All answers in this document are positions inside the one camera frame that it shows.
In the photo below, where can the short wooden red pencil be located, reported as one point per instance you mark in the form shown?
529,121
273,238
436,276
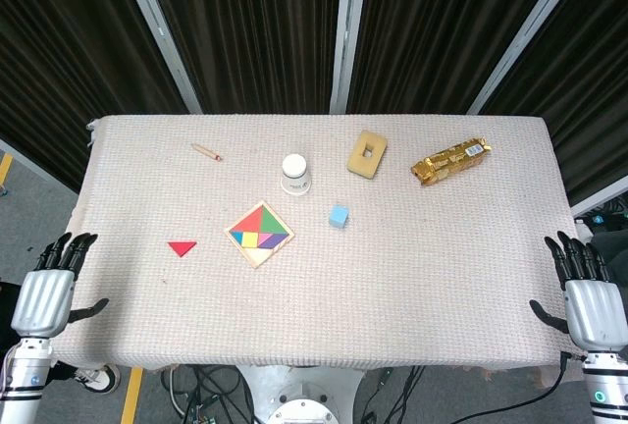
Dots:
206,151

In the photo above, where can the red triangle piece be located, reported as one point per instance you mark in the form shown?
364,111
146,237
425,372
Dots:
181,247

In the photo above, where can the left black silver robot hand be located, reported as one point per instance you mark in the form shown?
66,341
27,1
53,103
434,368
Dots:
41,301

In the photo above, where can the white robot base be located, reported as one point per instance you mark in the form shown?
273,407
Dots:
304,394

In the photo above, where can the small blue tangram triangle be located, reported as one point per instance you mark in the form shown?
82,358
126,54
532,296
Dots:
238,236

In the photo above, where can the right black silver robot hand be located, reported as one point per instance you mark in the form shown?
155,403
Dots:
596,311

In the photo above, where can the yellow sponge with hole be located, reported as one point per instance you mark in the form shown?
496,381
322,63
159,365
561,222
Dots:
357,159

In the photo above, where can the gold foil snack packet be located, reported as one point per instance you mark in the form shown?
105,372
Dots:
449,161

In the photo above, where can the purple tangram parallelogram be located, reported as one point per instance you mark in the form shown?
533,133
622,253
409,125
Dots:
275,241

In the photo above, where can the wooden tangram puzzle tray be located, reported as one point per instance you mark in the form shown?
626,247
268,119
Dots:
255,258

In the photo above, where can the yellow tangram square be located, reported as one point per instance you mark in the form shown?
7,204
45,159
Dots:
251,240

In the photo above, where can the upturned white paper cup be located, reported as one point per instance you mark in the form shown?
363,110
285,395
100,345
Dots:
296,176

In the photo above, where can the white aluminium frame post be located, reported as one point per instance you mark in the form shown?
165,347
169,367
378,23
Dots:
157,31
530,31
348,31

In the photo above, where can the dark pleated curtain panel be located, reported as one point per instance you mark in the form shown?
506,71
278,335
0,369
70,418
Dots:
59,61
589,75
245,31
441,26

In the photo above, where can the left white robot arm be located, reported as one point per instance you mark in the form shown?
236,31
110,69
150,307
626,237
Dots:
22,385

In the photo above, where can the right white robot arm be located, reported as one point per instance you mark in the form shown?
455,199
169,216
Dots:
606,389

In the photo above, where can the small pink tangram triangle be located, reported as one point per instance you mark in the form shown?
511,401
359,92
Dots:
263,238

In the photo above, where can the black device with teal lights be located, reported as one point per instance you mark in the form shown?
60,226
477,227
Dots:
601,230

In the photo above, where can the light blue cube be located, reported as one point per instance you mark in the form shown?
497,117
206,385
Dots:
338,217

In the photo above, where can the large red tangram triangle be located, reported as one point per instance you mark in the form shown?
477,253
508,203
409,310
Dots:
251,224

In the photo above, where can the large green tangram triangle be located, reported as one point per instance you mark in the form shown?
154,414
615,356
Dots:
271,225

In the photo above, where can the white black sneaker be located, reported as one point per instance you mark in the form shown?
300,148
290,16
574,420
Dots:
95,379

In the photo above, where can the beige waffle tablecloth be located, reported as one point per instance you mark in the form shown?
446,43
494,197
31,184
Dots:
392,286

